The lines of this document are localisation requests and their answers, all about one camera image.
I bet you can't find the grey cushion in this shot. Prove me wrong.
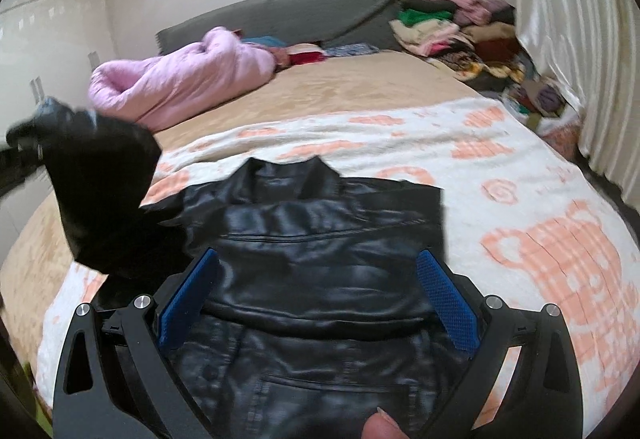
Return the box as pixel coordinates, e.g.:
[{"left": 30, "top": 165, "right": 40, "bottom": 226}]
[{"left": 155, "top": 0, "right": 408, "bottom": 56}]

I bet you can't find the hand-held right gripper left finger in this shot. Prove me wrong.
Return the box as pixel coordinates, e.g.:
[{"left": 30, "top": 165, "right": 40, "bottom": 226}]
[{"left": 52, "top": 246, "right": 221, "bottom": 439}]

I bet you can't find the person's right hand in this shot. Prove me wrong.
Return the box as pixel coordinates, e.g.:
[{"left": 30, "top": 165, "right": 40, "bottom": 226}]
[{"left": 361, "top": 408, "right": 403, "bottom": 439}]

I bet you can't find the pile of folded clothes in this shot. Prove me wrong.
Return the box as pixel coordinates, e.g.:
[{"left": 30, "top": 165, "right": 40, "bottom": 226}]
[{"left": 389, "top": 0, "right": 581, "bottom": 120}]

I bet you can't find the patterned cloth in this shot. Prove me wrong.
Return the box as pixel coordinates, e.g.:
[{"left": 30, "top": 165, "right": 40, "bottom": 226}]
[{"left": 325, "top": 42, "right": 381, "bottom": 59}]

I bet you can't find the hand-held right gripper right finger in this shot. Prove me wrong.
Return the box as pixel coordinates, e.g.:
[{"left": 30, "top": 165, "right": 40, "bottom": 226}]
[{"left": 417, "top": 249, "right": 586, "bottom": 439}]

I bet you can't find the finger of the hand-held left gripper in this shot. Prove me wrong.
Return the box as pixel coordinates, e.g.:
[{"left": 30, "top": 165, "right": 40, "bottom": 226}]
[{"left": 7, "top": 98, "right": 76, "bottom": 152}]

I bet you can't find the white wardrobe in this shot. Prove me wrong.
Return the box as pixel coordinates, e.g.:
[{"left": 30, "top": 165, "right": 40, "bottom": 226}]
[{"left": 0, "top": 0, "right": 121, "bottom": 245}]

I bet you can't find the red cloth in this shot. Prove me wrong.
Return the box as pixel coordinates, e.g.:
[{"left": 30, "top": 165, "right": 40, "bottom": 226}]
[{"left": 285, "top": 44, "right": 326, "bottom": 66}]

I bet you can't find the pink pillow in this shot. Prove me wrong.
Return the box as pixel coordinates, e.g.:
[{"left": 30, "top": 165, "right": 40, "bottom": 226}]
[{"left": 87, "top": 26, "right": 278, "bottom": 132}]

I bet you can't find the white orange printed blanket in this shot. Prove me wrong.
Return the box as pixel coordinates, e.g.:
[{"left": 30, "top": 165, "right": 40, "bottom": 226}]
[{"left": 37, "top": 96, "right": 638, "bottom": 439}]

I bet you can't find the black leather jacket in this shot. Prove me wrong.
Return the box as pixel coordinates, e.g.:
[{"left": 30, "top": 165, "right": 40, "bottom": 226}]
[{"left": 45, "top": 109, "right": 473, "bottom": 439}]

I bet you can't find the white satin curtain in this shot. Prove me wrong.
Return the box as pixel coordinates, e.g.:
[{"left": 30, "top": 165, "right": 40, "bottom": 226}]
[{"left": 505, "top": 0, "right": 640, "bottom": 200}]

